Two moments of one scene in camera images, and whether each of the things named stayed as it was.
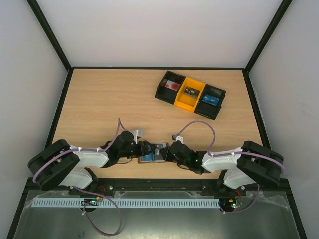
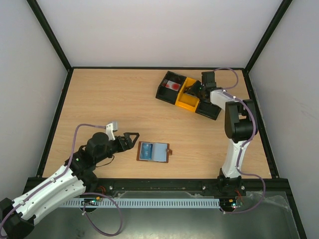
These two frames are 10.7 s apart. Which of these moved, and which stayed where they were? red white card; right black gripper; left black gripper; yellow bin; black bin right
Moved: left black gripper; right black gripper
Stayed: yellow bin; red white card; black bin right
